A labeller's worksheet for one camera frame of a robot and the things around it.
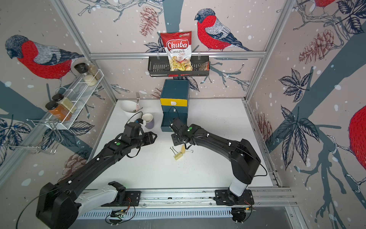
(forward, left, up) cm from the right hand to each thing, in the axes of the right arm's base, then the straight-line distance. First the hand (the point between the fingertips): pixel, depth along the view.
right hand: (176, 137), depth 84 cm
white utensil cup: (+25, +39, -4) cm, 46 cm away
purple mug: (+14, +20, -1) cm, 24 cm away
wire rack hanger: (-14, +61, +11) cm, 63 cm away
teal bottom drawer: (+24, +10, -12) cm, 29 cm away
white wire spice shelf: (+14, +57, +20) cm, 62 cm away
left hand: (-1, +11, +5) cm, 12 cm away
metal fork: (+31, +32, +3) cm, 44 cm away
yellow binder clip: (-3, -4, -13) cm, 14 cm away
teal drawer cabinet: (+22, +2, +12) cm, 25 cm away
